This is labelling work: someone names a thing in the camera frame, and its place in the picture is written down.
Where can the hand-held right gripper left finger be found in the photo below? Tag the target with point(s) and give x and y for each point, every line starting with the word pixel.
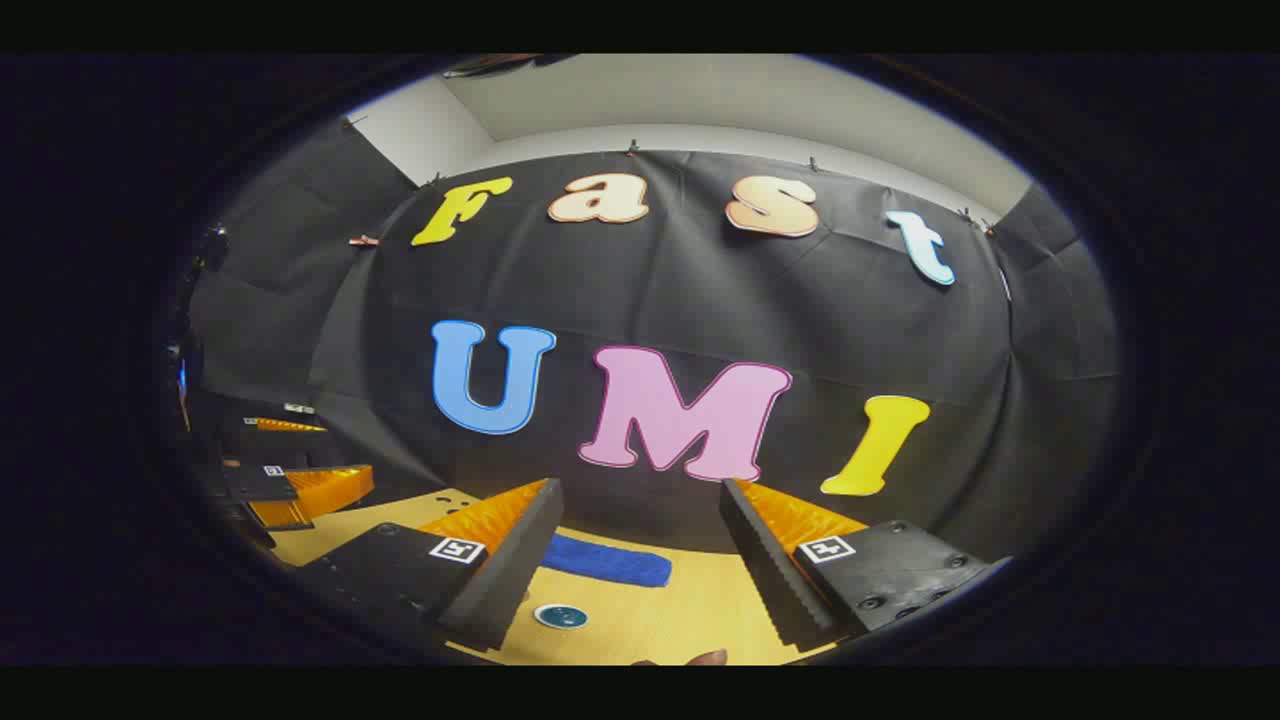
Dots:
pixel 520 570

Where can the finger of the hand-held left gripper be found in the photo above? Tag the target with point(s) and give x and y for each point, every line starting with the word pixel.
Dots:
pixel 290 426
pixel 320 490

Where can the blue towel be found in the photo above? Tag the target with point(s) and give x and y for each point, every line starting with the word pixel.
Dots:
pixel 605 562

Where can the pale blue teacup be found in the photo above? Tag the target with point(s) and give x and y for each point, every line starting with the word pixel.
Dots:
pixel 545 625

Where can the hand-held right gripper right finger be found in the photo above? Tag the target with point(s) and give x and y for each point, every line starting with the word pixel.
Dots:
pixel 765 570

